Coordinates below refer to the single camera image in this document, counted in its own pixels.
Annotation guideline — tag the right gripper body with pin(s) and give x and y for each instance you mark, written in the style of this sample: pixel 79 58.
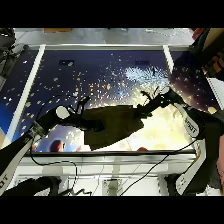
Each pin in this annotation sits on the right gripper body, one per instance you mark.
pixel 144 111

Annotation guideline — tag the dark brown garment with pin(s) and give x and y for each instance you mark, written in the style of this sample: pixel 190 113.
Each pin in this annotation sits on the dark brown garment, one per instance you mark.
pixel 115 128

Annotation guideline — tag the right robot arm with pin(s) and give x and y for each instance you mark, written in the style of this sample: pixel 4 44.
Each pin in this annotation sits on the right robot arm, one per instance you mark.
pixel 193 125

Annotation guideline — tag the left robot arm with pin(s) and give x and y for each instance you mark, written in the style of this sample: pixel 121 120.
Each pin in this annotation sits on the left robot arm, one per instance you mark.
pixel 20 146

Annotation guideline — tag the person's forearm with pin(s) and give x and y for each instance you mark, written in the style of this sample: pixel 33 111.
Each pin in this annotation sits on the person's forearm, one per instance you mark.
pixel 221 156

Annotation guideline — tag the yellow black striped garment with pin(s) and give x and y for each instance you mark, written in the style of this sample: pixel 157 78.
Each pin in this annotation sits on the yellow black striped garment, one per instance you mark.
pixel 217 63

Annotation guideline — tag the silver frame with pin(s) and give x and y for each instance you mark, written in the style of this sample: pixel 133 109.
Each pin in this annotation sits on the silver frame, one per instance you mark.
pixel 110 165

